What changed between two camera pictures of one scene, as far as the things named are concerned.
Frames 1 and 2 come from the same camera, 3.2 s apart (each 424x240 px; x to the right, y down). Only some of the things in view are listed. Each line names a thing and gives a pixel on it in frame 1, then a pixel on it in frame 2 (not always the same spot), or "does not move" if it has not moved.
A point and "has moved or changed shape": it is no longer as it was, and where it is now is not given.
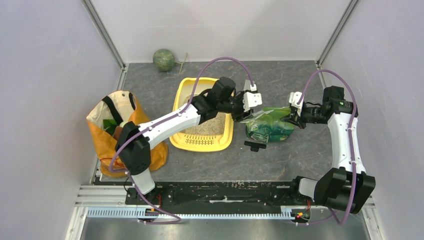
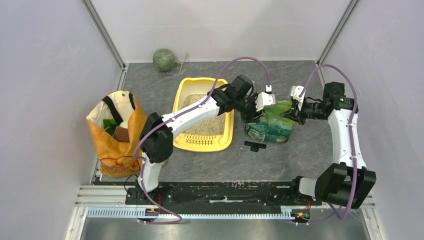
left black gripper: [242, 114] to [253, 114]
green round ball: [163, 60] does not move
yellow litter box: [216, 134] does not move
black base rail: [213, 194] does not move
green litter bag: [268, 126] has moved or changed shape
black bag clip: [255, 146] does not move
